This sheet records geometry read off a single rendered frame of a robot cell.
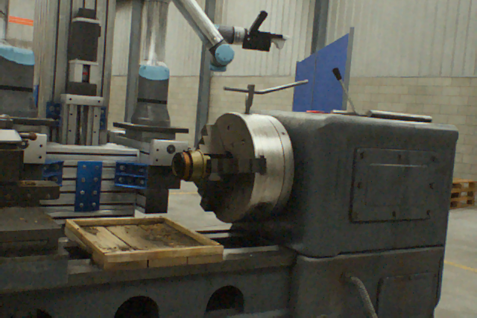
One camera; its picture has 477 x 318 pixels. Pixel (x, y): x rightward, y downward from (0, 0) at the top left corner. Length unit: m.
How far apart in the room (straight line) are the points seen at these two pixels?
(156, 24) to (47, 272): 1.30
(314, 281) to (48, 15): 1.33
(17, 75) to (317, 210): 1.05
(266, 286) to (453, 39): 11.29
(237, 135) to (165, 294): 0.46
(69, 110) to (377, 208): 1.13
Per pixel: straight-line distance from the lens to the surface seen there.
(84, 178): 1.94
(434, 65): 12.67
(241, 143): 1.44
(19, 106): 1.87
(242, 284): 1.44
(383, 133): 1.57
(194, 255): 1.31
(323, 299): 1.55
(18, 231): 1.15
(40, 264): 1.14
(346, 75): 6.38
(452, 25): 12.62
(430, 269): 1.84
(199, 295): 1.38
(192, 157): 1.42
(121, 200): 2.00
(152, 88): 2.03
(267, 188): 1.41
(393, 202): 1.64
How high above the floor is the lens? 1.23
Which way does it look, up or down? 3 degrees down
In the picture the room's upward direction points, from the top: 5 degrees clockwise
